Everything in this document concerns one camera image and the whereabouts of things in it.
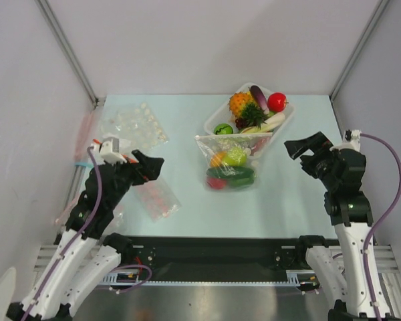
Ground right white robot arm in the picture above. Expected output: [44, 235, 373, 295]
[284, 130, 396, 320]

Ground red toy chili pepper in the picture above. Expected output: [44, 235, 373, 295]
[251, 137, 269, 153]

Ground yellow toy lemon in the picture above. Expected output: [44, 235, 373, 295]
[210, 152, 227, 168]

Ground white slotted cable duct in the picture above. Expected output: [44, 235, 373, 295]
[98, 270, 319, 288]

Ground red toy tomato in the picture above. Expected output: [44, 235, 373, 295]
[207, 177, 227, 190]

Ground purple toy eggplant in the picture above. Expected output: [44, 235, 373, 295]
[249, 85, 269, 114]

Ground white toy radish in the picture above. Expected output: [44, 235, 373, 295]
[260, 112, 286, 132]

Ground left aluminium frame post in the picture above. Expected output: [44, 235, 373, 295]
[34, 0, 99, 109]

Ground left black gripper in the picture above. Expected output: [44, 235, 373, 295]
[105, 149, 163, 209]

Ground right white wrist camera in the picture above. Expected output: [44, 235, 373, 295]
[330, 130, 362, 152]

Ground clear white-dotted zip bag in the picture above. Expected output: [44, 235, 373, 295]
[195, 132, 273, 191]

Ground red toy apple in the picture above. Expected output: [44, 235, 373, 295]
[267, 92, 287, 113]

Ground dark green toy cucumber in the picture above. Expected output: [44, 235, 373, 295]
[206, 166, 255, 180]

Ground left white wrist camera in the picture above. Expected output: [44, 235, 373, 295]
[91, 136, 127, 165]

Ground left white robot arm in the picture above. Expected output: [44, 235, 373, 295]
[5, 146, 164, 320]

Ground white perforated plastic basket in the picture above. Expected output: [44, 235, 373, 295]
[204, 82, 295, 144]

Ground clear bag red dots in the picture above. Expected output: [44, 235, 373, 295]
[135, 178, 181, 221]

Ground green toy apple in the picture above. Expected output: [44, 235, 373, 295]
[222, 148, 247, 167]

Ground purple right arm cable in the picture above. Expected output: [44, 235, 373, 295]
[300, 132, 401, 321]

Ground aluminium frame post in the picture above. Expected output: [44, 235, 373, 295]
[329, 0, 392, 101]
[34, 0, 99, 109]

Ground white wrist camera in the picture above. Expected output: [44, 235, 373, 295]
[330, 130, 362, 152]
[91, 136, 127, 165]

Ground green toy bell pepper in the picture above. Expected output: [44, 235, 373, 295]
[227, 177, 255, 189]

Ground clear bag pink dots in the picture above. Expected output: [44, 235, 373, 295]
[112, 205, 125, 229]

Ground dark purple toy grapes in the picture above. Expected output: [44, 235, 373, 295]
[235, 118, 249, 130]

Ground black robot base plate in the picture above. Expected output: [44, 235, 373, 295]
[100, 233, 347, 282]

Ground orange toy pineapple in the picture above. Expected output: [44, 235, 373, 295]
[229, 92, 266, 126]

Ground right aluminium frame post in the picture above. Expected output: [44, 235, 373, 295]
[329, 0, 392, 101]

